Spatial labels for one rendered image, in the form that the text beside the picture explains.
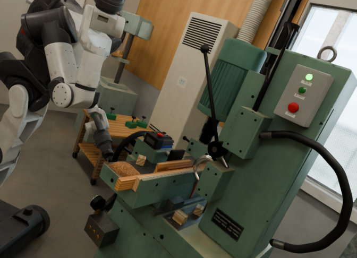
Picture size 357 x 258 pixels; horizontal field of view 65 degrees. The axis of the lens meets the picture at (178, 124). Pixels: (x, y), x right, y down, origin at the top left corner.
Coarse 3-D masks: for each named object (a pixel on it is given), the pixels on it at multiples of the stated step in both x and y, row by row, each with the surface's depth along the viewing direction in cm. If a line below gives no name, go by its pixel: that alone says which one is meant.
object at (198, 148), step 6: (192, 138) 120; (198, 138) 123; (192, 144) 119; (198, 144) 117; (204, 144) 117; (186, 150) 121; (192, 150) 119; (198, 150) 117; (204, 150) 115; (192, 156) 119; (198, 156) 117
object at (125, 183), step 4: (184, 168) 119; (160, 172) 107; (164, 172) 108; (128, 176) 94; (132, 176) 95; (136, 176) 96; (120, 180) 90; (124, 180) 90; (128, 180) 92; (132, 180) 93; (116, 184) 91; (120, 184) 90; (124, 184) 91; (128, 184) 93; (132, 184) 94; (116, 188) 91; (120, 188) 91; (124, 188) 92; (128, 188) 94
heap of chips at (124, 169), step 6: (120, 162) 105; (126, 162) 107; (114, 168) 103; (120, 168) 102; (126, 168) 102; (132, 168) 104; (120, 174) 101; (126, 174) 100; (132, 174) 101; (138, 174) 103
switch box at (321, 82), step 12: (300, 72) 81; (312, 72) 79; (288, 84) 83; (300, 84) 81; (312, 84) 79; (324, 84) 77; (288, 96) 82; (312, 96) 78; (324, 96) 81; (276, 108) 85; (300, 108) 80; (312, 108) 78; (288, 120) 82; (300, 120) 80
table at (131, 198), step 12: (132, 156) 128; (108, 168) 103; (144, 168) 114; (108, 180) 103; (120, 192) 99; (132, 192) 95; (156, 192) 101; (168, 192) 108; (180, 192) 115; (132, 204) 95; (144, 204) 99
